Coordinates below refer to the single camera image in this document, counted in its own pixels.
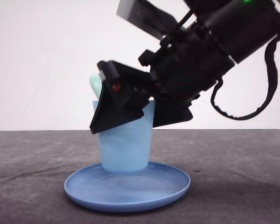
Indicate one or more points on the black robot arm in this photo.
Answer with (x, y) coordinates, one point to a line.
(254, 23)

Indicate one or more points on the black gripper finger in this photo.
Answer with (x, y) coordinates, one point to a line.
(123, 96)

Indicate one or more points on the blue plastic plate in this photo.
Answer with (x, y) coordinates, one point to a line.
(155, 186)

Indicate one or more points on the mint green plastic spoon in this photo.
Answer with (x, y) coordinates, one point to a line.
(96, 84)

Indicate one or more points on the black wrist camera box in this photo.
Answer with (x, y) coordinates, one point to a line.
(147, 17)

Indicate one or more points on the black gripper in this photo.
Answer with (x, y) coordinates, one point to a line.
(190, 60)

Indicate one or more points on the light blue plastic cup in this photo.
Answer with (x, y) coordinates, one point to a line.
(124, 136)

